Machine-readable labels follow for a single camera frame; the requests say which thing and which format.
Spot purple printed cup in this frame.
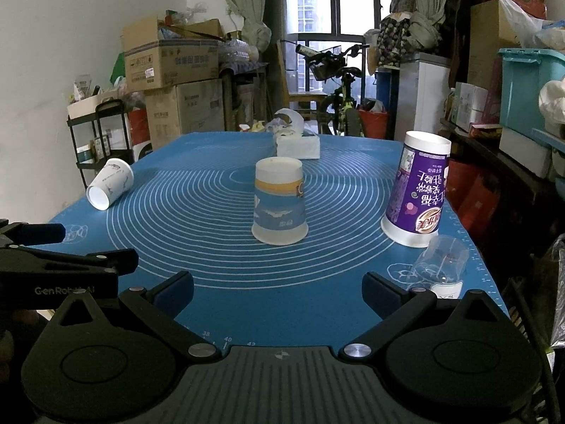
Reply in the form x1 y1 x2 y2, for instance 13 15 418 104
380 131 452 248

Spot black rolling cart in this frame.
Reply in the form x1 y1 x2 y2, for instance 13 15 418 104
67 99 136 192

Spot pack of water bottles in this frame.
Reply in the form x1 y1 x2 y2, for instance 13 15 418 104
218 37 258 65

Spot wooden chair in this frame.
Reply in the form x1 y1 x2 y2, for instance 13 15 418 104
276 40 328 121

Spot floral bag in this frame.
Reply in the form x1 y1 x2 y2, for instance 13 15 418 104
378 13 419 69

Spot red bag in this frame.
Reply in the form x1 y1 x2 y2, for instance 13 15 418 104
445 158 501 231

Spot bicycle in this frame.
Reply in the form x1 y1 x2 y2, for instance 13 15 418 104
293 42 377 139

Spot blue silicone mat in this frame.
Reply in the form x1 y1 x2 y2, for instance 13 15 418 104
26 131 509 351

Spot green curtain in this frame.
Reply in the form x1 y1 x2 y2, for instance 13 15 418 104
214 0 273 54
410 0 452 50

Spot white storage box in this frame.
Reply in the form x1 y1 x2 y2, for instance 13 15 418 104
499 126 553 178

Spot open cardboard box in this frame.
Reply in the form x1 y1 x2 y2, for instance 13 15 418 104
121 14 227 54

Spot tall brown cardboard box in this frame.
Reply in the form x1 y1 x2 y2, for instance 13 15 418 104
467 0 521 93

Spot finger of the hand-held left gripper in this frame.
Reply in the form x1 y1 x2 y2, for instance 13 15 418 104
0 218 67 249
0 247 139 275

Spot white tissue box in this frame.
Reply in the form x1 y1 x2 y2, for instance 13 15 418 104
273 108 321 160

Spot large cardboard box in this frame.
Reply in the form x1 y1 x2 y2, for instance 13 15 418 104
144 78 227 150

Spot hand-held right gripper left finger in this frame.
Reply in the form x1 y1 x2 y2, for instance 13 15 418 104
44 270 222 364

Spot teal storage bin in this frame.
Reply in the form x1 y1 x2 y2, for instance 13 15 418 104
497 47 565 132

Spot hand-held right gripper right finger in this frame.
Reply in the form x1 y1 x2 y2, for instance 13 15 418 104
338 271 513 361

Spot white cabinet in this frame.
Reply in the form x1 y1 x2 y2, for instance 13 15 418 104
396 52 452 143

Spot white plastic bag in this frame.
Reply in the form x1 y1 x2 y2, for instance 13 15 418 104
537 79 565 137

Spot wide printed cardboard box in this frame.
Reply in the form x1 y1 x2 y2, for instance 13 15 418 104
124 39 220 93

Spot red bucket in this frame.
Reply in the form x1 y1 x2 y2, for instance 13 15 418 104
357 108 389 139

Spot clear plastic cup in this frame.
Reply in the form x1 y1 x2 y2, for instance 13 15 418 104
412 235 470 286

